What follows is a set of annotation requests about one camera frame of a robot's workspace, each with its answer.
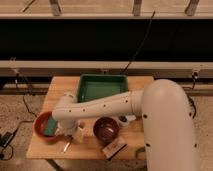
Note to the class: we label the green blue sponge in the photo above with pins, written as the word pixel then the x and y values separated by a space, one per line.
pixel 50 127

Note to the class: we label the dark brown bowl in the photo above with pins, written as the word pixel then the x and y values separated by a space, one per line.
pixel 106 129

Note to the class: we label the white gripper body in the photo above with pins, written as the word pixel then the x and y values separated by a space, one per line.
pixel 71 128

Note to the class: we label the wooden table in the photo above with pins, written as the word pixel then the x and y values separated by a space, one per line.
pixel 90 147

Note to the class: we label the black power adapter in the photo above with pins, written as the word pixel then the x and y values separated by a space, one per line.
pixel 5 140

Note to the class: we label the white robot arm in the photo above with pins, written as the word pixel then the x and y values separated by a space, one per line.
pixel 169 132

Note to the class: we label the green plastic tray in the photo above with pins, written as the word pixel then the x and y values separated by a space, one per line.
pixel 95 86

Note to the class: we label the wooden block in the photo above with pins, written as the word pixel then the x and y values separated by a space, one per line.
pixel 115 146

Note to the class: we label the orange bowl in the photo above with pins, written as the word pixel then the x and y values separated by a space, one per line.
pixel 40 124

